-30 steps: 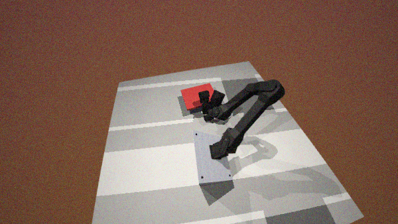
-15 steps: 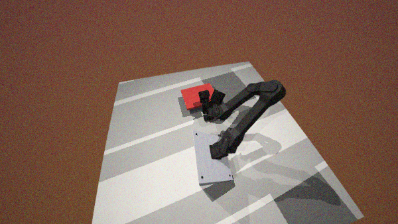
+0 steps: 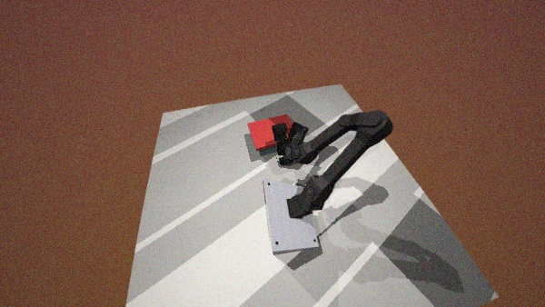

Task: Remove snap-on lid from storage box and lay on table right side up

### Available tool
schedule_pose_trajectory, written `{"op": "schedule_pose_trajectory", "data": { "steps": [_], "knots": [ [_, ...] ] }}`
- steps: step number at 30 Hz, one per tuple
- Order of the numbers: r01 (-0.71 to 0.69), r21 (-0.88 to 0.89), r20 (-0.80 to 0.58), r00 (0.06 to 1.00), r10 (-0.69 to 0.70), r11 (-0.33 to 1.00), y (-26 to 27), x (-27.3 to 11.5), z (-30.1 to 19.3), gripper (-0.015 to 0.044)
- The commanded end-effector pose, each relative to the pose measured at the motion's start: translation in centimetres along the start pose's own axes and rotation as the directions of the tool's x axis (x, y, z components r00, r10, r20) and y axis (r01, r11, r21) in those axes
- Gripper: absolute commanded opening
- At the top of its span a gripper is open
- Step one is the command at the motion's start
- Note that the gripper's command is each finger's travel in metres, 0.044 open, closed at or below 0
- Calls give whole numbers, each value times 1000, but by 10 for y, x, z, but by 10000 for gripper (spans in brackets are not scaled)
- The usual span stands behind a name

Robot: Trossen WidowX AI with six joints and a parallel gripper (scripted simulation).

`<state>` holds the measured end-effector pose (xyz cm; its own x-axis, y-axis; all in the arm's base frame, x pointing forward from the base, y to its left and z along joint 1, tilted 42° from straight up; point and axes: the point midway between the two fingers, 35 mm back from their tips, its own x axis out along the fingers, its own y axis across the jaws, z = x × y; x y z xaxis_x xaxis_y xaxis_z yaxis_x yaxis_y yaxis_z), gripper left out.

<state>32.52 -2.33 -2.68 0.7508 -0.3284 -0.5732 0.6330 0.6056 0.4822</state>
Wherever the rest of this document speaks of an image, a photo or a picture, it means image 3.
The red lid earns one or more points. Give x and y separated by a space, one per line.
262 132

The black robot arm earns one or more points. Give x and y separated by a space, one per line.
371 128

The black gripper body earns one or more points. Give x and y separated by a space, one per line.
278 130

